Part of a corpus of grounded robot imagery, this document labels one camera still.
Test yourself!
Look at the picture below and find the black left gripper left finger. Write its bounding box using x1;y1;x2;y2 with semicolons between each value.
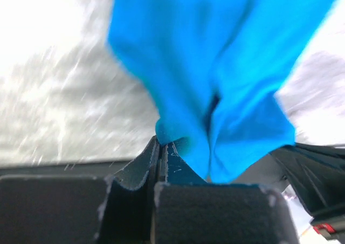
1;138;160;243

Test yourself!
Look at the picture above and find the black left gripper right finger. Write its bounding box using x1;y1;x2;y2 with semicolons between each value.
150;144;298;243

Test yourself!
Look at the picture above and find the blue t shirt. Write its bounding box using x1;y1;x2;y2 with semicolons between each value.
108;0;335;183

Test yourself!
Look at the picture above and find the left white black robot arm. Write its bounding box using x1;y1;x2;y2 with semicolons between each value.
1;138;344;243

